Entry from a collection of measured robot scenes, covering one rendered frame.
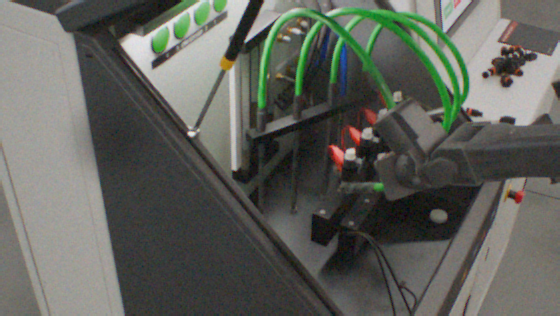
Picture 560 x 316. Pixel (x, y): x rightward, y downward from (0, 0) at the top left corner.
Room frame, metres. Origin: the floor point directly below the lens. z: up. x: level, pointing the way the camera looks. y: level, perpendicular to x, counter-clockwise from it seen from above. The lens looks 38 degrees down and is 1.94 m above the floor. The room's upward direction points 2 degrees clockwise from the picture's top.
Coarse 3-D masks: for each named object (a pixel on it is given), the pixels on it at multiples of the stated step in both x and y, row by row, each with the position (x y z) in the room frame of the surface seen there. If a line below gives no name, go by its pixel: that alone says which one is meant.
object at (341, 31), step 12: (288, 12) 1.09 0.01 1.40; (300, 12) 1.07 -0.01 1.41; (312, 12) 1.05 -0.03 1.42; (276, 24) 1.12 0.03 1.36; (324, 24) 1.02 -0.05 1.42; (336, 24) 1.01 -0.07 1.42; (348, 36) 0.98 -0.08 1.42; (360, 48) 0.96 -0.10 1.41; (264, 60) 1.14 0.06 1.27; (360, 60) 0.95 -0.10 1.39; (264, 72) 1.15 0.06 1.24; (372, 72) 0.93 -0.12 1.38; (264, 84) 1.15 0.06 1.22; (384, 84) 0.92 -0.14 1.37; (264, 96) 1.15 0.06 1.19; (384, 96) 0.91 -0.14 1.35; (264, 108) 1.15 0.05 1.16
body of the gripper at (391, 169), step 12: (396, 156) 0.83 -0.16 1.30; (408, 156) 0.79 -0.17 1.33; (384, 168) 0.82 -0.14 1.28; (396, 168) 0.81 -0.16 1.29; (384, 180) 0.81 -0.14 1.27; (396, 180) 0.81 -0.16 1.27; (408, 180) 0.77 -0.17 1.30; (384, 192) 0.80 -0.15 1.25; (396, 192) 0.80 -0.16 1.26; (408, 192) 0.80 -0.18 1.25
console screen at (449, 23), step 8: (440, 0) 1.53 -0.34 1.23; (448, 0) 1.58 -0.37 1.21; (456, 0) 1.63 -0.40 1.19; (464, 0) 1.68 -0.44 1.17; (472, 0) 1.74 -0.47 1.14; (480, 0) 1.80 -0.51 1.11; (440, 8) 1.53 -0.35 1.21; (448, 8) 1.57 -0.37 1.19; (456, 8) 1.62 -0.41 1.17; (464, 8) 1.67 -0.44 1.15; (472, 8) 1.73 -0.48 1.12; (440, 16) 1.52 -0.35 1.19; (448, 16) 1.57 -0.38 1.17; (456, 16) 1.62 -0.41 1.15; (464, 16) 1.67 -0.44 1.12; (440, 24) 1.52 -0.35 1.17; (448, 24) 1.56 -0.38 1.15; (456, 24) 1.61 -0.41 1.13; (448, 32) 1.56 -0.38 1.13; (440, 40) 1.51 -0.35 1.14
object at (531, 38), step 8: (512, 24) 1.92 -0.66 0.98; (520, 24) 1.93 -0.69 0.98; (504, 32) 1.87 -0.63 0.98; (512, 32) 1.87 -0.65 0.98; (520, 32) 1.87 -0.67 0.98; (528, 32) 1.87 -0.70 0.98; (536, 32) 1.88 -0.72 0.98; (544, 32) 1.88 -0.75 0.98; (552, 32) 1.88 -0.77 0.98; (504, 40) 1.82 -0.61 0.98; (512, 40) 1.82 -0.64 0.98; (520, 40) 1.82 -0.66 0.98; (528, 40) 1.82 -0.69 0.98; (536, 40) 1.83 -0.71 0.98; (544, 40) 1.83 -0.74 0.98; (552, 40) 1.83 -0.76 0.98; (528, 48) 1.77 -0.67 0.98; (536, 48) 1.78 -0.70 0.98; (544, 48) 1.78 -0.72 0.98; (552, 48) 1.78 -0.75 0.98
